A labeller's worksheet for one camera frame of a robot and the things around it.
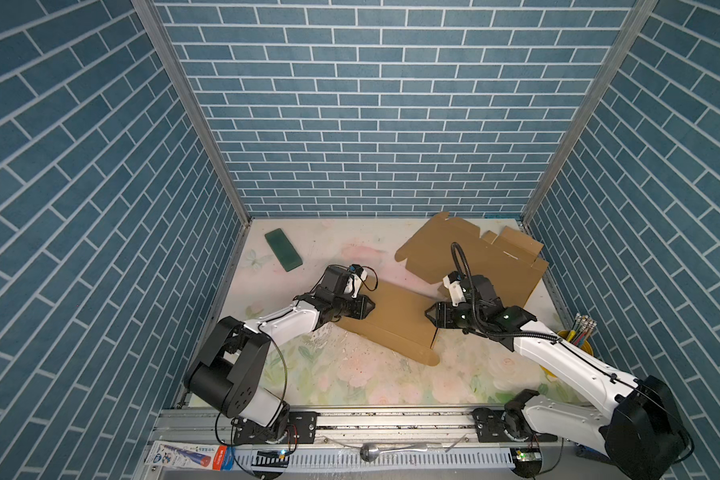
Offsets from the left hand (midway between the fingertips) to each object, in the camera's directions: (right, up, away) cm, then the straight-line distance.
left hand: (371, 305), depth 89 cm
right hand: (+16, 0, -6) cm, 17 cm away
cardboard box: (+9, -7, +7) cm, 13 cm away
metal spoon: (0, -30, -20) cm, 36 cm away
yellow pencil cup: (+54, -4, -13) cm, 55 cm away
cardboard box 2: (+51, +13, +23) cm, 57 cm away
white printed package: (-42, -31, -19) cm, 56 cm away
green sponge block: (-33, +16, +22) cm, 43 cm away
